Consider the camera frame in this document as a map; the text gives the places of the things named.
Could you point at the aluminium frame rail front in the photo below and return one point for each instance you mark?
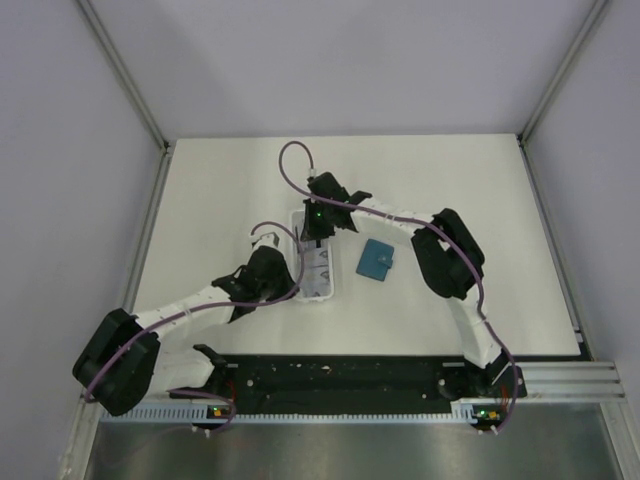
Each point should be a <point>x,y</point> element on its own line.
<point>572,382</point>

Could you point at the silver VIP card bottom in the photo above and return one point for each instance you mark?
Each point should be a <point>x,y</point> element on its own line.
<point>316,284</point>

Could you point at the white plastic basket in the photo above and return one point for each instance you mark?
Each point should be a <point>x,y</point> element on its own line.
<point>297,220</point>

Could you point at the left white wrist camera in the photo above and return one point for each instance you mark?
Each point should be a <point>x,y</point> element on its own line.
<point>268,239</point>

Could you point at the aluminium corner post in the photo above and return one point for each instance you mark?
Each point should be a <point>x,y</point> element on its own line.
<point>121,72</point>
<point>595,16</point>

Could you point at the silver vip card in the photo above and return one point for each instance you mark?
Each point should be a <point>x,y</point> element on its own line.
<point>307,244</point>
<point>316,284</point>
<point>318,259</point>

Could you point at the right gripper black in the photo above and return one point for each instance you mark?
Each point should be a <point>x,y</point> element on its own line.
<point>310,231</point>

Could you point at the silver VIP card middle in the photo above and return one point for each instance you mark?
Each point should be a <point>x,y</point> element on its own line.
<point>318,259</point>

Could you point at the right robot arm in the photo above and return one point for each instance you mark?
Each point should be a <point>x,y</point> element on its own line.
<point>450,262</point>

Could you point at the silver VIP card top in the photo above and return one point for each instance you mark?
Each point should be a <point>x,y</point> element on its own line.
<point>307,244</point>

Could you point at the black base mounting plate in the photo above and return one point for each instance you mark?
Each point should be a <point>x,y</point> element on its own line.
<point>451,377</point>

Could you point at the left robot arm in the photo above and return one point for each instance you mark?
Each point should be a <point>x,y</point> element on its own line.
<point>132,356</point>

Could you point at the right aluminium corner post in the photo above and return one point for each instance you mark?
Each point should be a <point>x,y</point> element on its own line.
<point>595,16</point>

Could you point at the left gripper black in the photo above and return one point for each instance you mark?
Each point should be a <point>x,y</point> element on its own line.
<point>288,282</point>

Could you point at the blue leather card holder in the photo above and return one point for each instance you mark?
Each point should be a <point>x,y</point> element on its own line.
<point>376,260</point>

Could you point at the left aluminium corner post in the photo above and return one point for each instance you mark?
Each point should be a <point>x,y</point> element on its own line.
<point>121,72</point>

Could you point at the grey slotted cable duct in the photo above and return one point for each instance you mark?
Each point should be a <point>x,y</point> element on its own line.
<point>203,412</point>

